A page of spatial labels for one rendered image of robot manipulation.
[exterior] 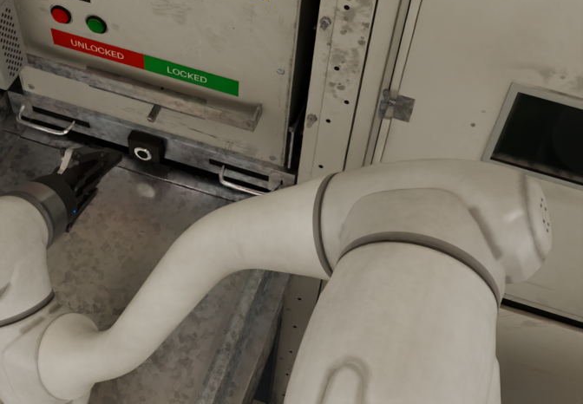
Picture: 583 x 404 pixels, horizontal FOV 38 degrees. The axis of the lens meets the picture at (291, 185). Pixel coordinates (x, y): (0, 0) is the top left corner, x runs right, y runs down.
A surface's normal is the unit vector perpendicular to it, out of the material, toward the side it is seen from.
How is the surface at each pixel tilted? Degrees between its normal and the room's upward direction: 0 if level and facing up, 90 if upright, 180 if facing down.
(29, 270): 70
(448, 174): 28
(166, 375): 0
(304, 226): 56
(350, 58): 90
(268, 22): 90
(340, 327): 40
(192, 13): 90
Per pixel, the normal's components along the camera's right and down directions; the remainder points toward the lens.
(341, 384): -0.47, -0.55
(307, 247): -0.62, 0.31
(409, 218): -0.23, -0.77
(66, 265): 0.07, -0.60
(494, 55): -0.30, 0.75
